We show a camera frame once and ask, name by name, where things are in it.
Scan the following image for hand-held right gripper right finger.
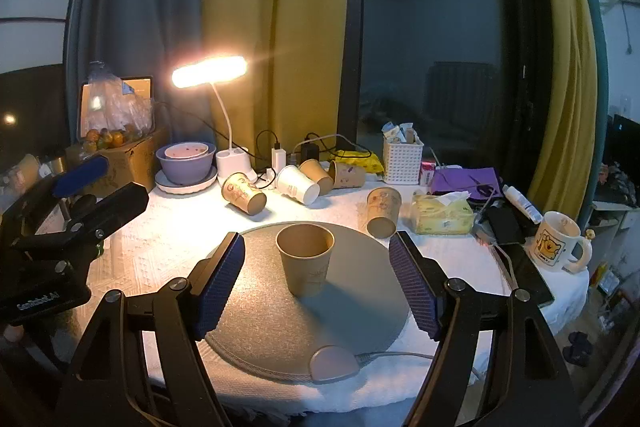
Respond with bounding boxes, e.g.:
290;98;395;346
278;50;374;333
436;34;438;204
388;231;584;427

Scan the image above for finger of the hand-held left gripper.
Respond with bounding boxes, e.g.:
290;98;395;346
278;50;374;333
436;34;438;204
0;155;110;238
10;183;150;280

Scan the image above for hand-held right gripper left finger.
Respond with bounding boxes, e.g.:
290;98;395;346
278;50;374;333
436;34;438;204
52;232;246;427

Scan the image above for printed brown paper cup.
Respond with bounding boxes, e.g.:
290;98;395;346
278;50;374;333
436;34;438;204
221;172;267;215
366;187;403;239
327;160;367;190

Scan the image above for white paper cup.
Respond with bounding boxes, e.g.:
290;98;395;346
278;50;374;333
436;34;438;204
275;165;321;206

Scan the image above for pile of small oranges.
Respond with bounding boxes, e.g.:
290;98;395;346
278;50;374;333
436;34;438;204
84;127;139;152

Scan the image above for cardboard box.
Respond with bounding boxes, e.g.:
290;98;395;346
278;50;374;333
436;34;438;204
65;127;171;198

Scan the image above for round grey heating mat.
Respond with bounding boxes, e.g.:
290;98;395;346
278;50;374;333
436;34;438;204
204;221;416;384

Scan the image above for white plate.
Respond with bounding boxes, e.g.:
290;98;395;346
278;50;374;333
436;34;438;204
154;167;221;198

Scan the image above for purple bowl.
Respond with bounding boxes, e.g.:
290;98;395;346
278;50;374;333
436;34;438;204
156;141;217;186

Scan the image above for clear plastic bag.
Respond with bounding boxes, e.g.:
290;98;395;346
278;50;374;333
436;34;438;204
82;61;156;142

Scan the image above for yellow tissue pack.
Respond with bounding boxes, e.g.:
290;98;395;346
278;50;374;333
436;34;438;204
411;190;476;236

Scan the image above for black phone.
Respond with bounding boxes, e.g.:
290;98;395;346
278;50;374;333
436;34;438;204
486;205;526;246

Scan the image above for purple cloth pouch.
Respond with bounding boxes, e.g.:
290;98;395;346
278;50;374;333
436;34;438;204
431;167;503;200

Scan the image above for black tablet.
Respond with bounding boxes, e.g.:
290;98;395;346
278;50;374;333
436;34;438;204
494;243;556;307

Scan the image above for white plastic basket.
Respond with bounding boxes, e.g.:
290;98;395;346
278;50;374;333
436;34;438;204
382;138;425;185

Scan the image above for yellow snack packet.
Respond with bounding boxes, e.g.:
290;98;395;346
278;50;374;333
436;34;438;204
335;149;385;176

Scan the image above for white tube bottle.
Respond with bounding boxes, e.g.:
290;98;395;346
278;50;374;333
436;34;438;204
502;184;544;224

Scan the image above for white cartoon mug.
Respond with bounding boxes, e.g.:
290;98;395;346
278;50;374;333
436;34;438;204
530;210;597;273

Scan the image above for sachets in basket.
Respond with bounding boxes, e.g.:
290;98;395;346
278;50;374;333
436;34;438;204
382;122;424;144

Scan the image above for white desk lamp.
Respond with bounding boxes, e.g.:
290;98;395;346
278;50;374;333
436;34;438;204
171;56;258;184

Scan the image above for dark slippers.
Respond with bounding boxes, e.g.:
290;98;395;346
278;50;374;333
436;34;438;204
562;330;596;366

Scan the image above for blue grey curtain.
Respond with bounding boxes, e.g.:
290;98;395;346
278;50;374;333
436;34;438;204
64;0;212;145

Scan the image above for black monitor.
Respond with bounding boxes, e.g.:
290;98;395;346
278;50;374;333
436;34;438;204
602;112;640;180

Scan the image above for grey mat power cable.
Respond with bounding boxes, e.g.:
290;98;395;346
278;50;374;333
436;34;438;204
354;350;437;362

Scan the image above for black cable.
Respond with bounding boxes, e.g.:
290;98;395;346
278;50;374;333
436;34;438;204
154;102;281;172

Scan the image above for white cable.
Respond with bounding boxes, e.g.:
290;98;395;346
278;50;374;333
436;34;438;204
291;133;352;155

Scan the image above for black window frame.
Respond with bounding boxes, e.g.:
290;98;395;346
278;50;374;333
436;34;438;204
336;0;367;142

